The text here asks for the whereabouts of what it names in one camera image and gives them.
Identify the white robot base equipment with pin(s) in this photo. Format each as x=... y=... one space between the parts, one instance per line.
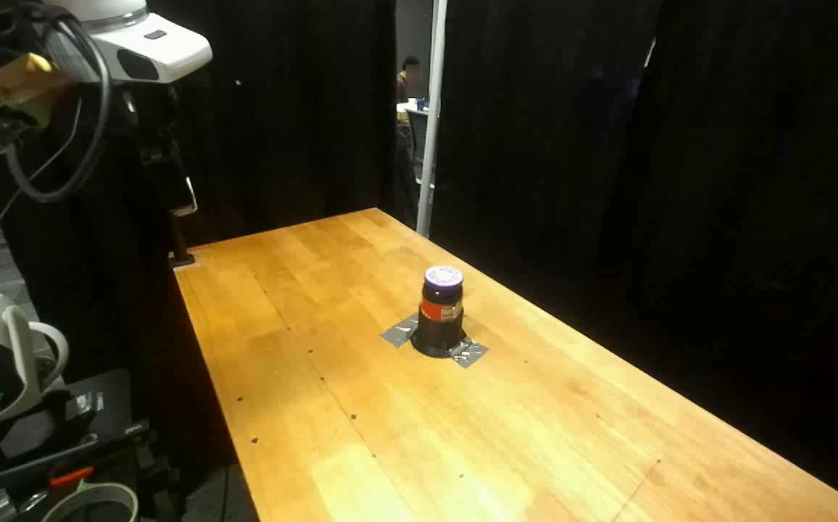
x=52 y=432

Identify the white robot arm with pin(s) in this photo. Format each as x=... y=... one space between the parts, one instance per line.
x=134 y=40

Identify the person in background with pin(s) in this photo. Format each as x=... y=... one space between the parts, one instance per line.
x=408 y=84

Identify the white vertical pole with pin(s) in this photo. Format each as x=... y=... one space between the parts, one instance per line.
x=434 y=113

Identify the black curtain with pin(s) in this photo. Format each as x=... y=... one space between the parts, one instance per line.
x=657 y=171

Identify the yellow connector block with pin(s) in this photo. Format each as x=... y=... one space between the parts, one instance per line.
x=31 y=88

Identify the silver duct tape strip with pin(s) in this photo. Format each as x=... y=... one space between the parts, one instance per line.
x=466 y=351

